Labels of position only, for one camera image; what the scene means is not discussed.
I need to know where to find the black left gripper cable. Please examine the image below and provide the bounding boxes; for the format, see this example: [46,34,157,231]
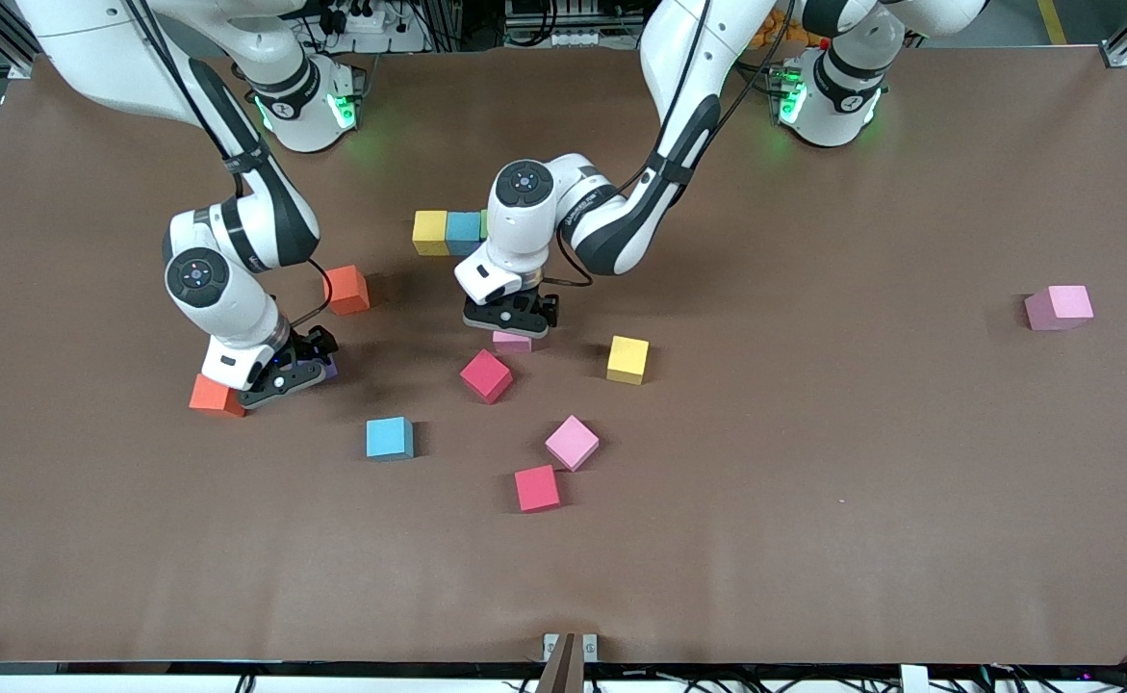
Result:
[544,245,595,288]

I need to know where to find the white power strip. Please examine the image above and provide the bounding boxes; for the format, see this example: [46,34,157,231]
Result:
[505,0,646,49]
[318,0,429,54]

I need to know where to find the red foam cube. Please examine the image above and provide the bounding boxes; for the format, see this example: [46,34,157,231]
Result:
[459,348,514,405]
[514,465,562,514]

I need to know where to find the pale mauve foam cube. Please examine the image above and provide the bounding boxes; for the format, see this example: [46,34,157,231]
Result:
[1024,285,1095,332]

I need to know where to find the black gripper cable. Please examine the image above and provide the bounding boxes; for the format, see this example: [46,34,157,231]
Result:
[289,258,335,328]
[544,245,595,288]

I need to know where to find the yellow foam cube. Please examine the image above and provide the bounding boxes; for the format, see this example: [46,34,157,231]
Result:
[412,210,450,257]
[606,336,650,386]

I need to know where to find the cyan foam cube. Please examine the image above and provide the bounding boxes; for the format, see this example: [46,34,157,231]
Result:
[446,211,487,257]
[366,417,416,462]

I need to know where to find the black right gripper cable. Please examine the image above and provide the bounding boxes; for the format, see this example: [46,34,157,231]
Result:
[289,258,335,328]

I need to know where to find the orange foam cube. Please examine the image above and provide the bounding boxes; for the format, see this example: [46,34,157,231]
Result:
[324,265,371,317]
[188,373,246,419]

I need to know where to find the small metal bracket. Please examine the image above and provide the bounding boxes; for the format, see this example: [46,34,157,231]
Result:
[543,632,599,663]

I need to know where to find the pile of orange packets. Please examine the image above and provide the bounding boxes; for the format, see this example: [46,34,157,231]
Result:
[756,19,829,51]

